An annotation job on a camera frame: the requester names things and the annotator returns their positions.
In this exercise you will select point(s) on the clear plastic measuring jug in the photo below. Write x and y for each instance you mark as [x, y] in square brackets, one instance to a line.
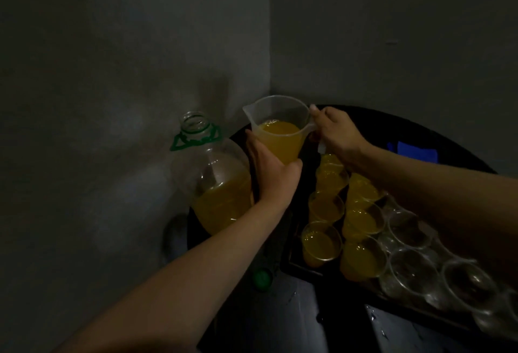
[279, 134]

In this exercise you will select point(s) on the large clear juice bottle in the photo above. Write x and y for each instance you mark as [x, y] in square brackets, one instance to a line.
[218, 191]

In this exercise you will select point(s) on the person's right thumb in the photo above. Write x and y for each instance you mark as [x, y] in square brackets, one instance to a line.
[317, 112]

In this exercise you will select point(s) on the blue cloth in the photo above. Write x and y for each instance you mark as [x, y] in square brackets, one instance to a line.
[412, 151]

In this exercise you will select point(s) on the group of empty clear cups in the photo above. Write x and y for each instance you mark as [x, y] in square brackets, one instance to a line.
[417, 272]

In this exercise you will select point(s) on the person's right forearm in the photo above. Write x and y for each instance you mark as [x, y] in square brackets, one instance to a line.
[445, 195]

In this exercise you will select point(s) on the green bottle cap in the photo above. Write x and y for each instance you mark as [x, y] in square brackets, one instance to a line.
[262, 280]

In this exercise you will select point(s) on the group of juice-filled plastic cups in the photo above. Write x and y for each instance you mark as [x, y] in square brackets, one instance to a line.
[360, 239]

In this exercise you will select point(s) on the person's right hand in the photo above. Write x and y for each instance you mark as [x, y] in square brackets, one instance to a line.
[340, 134]

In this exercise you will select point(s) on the person's left hand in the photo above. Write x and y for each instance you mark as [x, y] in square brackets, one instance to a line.
[273, 183]

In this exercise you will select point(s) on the person's left forearm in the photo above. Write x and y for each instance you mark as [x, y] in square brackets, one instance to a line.
[194, 276]

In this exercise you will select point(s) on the black tray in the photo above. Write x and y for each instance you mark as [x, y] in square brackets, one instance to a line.
[295, 243]

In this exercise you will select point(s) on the person's left thumb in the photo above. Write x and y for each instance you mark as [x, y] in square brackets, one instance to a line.
[292, 167]

